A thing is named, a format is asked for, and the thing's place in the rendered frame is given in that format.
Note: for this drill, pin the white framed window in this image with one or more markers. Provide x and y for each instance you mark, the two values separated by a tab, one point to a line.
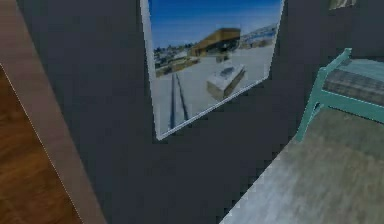
213	66

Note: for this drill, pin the teal framed bed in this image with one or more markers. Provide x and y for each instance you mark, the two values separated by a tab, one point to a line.
353	86

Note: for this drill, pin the pale framed wall picture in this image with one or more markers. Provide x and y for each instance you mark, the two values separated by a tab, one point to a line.
341	3

